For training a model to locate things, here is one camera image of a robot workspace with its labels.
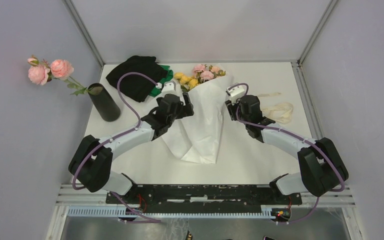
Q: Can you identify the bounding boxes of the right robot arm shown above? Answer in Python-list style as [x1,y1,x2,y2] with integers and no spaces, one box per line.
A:
[225,95,349,204]

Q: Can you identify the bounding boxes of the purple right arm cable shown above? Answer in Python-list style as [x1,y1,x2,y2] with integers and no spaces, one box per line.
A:
[227,82,346,225]

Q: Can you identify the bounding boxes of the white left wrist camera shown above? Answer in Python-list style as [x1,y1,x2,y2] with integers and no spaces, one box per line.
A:
[161,80,179,97]

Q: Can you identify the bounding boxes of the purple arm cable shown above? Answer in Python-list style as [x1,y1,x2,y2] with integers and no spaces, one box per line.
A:
[227,82,346,225]
[71,71,164,224]

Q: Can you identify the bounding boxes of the black cloth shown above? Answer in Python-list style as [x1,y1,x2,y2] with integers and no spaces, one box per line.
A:
[106,55,169,103]

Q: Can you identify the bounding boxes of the pink roses in vase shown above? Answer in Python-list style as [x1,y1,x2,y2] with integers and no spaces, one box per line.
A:
[27,55,90,96]

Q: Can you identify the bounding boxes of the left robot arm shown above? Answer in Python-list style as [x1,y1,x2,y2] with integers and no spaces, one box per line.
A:
[68,92,194,204]

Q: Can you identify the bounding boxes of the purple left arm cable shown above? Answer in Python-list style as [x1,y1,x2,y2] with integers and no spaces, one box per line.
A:
[71,71,164,224]

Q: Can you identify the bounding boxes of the cream printed ribbon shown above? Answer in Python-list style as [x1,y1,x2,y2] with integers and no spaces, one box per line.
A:
[260,102,294,124]

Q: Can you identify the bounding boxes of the black cylindrical vase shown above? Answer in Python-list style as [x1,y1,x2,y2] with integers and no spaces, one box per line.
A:
[87,83,121,122]

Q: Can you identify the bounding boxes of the white slotted cable duct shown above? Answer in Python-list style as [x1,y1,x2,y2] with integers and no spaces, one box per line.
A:
[66,206,277,220]

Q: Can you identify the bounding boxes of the pink and yellow flower bunch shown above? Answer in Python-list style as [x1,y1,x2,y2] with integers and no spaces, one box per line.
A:
[173,63,227,92]

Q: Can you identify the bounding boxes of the green cloth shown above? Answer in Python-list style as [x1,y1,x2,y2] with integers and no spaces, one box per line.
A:
[149,65,174,97]

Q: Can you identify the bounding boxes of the white paper bouquet wrap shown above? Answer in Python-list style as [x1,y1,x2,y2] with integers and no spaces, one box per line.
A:
[162,74,234,164]

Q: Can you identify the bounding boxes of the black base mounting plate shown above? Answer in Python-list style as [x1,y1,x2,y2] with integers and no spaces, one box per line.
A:
[120,184,303,214]

